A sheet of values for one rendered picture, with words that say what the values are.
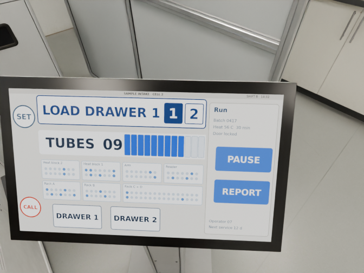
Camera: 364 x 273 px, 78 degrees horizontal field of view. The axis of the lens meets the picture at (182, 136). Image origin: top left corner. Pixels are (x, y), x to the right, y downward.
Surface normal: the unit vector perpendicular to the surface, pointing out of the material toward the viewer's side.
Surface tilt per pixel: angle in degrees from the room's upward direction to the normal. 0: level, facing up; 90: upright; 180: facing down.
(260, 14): 90
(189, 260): 0
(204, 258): 5
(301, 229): 0
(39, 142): 50
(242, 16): 90
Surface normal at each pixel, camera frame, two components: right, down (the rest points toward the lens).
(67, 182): -0.04, 0.14
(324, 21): -0.72, 0.52
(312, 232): 0.00, -0.67
